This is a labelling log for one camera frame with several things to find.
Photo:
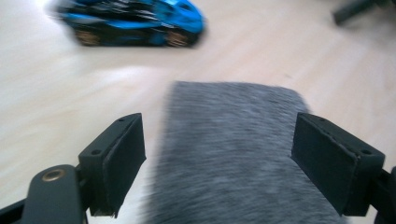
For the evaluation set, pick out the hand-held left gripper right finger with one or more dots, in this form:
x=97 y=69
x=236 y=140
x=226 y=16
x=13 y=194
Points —
x=330 y=161

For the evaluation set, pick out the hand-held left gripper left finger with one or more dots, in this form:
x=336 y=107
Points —
x=118 y=161

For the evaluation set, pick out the grey cloth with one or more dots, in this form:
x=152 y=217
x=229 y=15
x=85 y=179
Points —
x=230 y=149

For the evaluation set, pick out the blue toy car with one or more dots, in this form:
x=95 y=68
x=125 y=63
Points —
x=174 y=18

